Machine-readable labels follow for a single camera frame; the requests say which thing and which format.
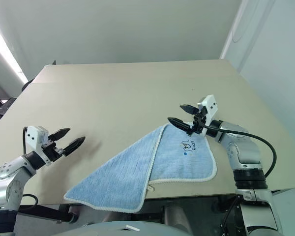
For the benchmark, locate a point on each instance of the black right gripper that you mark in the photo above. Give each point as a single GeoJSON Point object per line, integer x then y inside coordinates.
{"type": "Point", "coordinates": [199, 121]}

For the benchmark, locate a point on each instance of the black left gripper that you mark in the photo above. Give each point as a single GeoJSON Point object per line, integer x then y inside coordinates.
{"type": "Point", "coordinates": [51, 152]}

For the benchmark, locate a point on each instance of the light blue towel white trim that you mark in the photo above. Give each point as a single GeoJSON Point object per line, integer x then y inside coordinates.
{"type": "Point", "coordinates": [127, 167]}

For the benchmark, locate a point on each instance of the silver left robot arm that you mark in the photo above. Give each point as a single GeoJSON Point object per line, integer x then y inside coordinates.
{"type": "Point", "coordinates": [5, 172]}

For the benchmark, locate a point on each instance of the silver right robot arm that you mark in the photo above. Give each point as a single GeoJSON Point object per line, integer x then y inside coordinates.
{"type": "Point", "coordinates": [245, 152]}

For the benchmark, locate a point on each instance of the dark chair back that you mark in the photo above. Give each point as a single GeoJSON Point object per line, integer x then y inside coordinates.
{"type": "Point", "coordinates": [28, 84]}

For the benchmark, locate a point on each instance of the black equipment beside table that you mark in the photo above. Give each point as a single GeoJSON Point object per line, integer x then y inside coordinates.
{"type": "Point", "coordinates": [0, 113]}

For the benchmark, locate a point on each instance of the black metal table brace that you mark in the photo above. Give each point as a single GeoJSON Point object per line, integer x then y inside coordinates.
{"type": "Point", "coordinates": [46, 212]}

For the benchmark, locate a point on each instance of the grey rounded shape under table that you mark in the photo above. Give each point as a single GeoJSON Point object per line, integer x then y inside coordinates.
{"type": "Point", "coordinates": [174, 214]}

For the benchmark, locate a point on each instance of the grey robot torso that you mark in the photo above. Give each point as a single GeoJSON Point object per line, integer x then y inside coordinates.
{"type": "Point", "coordinates": [150, 228]}

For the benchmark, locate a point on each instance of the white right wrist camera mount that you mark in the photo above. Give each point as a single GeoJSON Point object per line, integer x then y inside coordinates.
{"type": "Point", "coordinates": [210, 102]}

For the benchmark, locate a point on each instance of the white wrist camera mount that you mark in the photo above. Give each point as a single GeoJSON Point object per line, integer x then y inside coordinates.
{"type": "Point", "coordinates": [210, 102]}
{"type": "Point", "coordinates": [33, 134]}

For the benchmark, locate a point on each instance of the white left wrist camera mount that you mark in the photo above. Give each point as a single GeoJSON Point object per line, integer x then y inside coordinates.
{"type": "Point", "coordinates": [33, 134]}

